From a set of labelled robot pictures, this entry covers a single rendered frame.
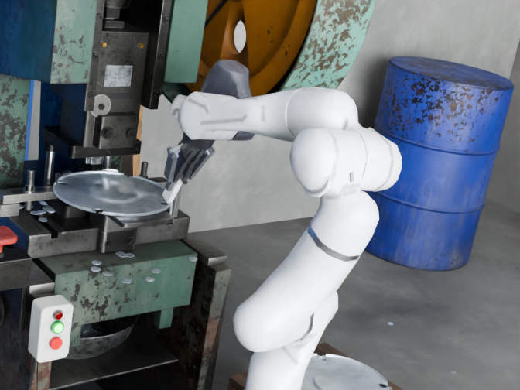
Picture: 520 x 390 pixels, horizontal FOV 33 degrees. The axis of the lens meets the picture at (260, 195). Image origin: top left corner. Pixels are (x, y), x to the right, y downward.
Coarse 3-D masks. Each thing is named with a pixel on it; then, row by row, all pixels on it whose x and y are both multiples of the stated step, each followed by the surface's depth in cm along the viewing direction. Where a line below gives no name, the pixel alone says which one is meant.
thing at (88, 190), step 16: (64, 176) 222; (80, 176) 225; (96, 176) 227; (112, 176) 229; (64, 192) 213; (80, 192) 214; (96, 192) 214; (112, 192) 216; (128, 192) 218; (144, 192) 222; (160, 192) 224; (80, 208) 204; (96, 208) 206; (112, 208) 208; (128, 208) 210; (144, 208) 211; (160, 208) 213
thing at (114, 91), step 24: (120, 24) 211; (120, 48) 209; (144, 48) 213; (120, 72) 211; (144, 72) 215; (96, 96) 208; (120, 96) 214; (72, 120) 215; (96, 120) 211; (120, 120) 212; (96, 144) 212; (120, 144) 215
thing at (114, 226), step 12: (96, 216) 215; (108, 216) 206; (144, 216) 207; (156, 216) 208; (168, 216) 210; (108, 228) 214; (120, 228) 216; (132, 228) 218; (108, 240) 215; (120, 240) 217; (132, 240) 218
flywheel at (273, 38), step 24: (216, 0) 239; (240, 0) 231; (264, 0) 224; (288, 0) 217; (312, 0) 205; (216, 24) 240; (264, 24) 224; (288, 24) 217; (216, 48) 241; (264, 48) 225; (288, 48) 213; (264, 72) 221; (288, 72) 214
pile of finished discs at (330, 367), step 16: (320, 368) 235; (336, 368) 236; (352, 368) 238; (368, 368) 239; (304, 384) 226; (320, 384) 226; (336, 384) 228; (352, 384) 229; (368, 384) 232; (384, 384) 233
